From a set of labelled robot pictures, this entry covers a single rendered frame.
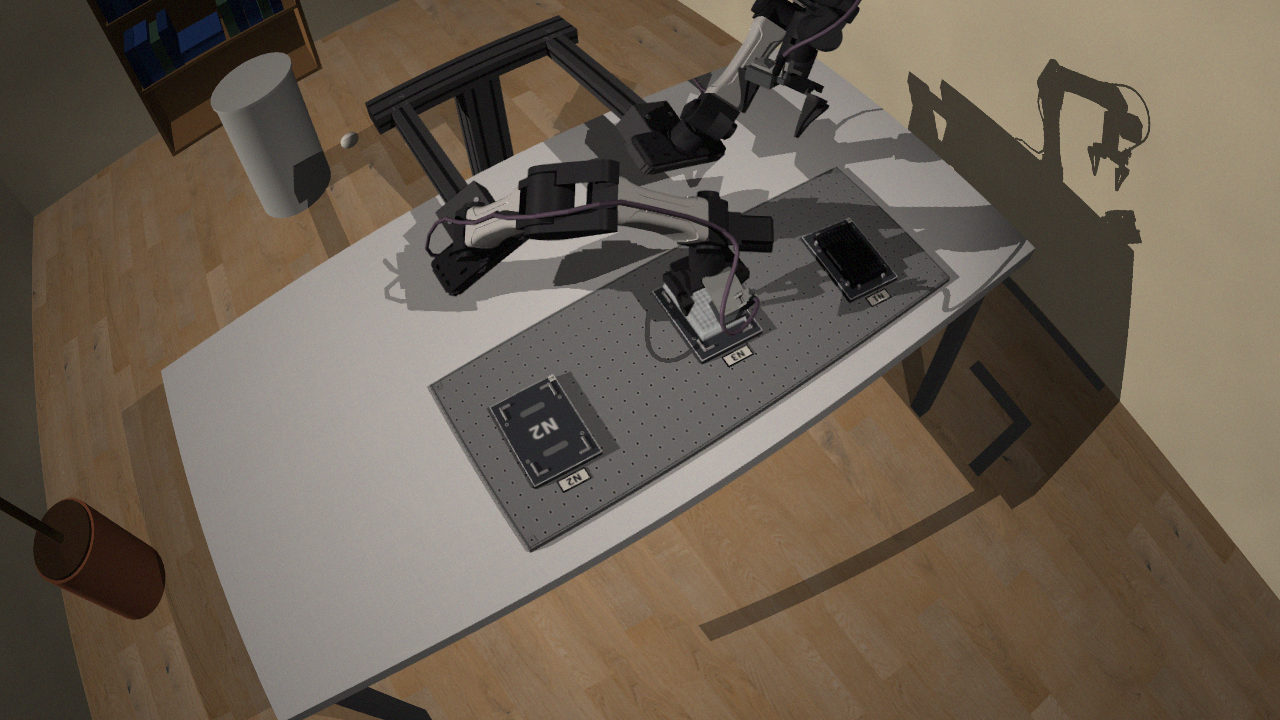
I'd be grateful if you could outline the beige n2 name plate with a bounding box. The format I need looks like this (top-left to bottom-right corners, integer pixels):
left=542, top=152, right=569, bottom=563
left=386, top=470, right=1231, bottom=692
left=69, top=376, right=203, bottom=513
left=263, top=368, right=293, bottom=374
left=557, top=468, right=591, bottom=493

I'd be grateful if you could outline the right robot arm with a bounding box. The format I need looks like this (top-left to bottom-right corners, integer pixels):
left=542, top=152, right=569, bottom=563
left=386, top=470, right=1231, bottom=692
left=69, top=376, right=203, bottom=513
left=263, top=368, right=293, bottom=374
left=431, top=159, right=774, bottom=293

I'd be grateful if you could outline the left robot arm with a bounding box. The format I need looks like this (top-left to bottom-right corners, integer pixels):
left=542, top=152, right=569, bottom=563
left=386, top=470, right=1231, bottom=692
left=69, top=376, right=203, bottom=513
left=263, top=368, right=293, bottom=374
left=634, top=0, right=860, bottom=167

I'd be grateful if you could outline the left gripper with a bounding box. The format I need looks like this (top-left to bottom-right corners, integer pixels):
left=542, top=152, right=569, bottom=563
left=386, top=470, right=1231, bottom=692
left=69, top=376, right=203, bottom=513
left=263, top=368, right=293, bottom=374
left=739, top=36, right=829, bottom=138

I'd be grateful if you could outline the white n1 label sign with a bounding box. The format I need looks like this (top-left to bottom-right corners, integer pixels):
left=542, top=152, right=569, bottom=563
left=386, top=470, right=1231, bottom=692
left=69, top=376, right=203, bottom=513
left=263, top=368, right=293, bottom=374
left=867, top=290, right=891, bottom=307

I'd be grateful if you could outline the beige n3 sign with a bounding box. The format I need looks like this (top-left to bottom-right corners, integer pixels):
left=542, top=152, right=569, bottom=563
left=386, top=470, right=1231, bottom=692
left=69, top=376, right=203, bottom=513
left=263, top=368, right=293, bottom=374
left=722, top=345, right=754, bottom=366

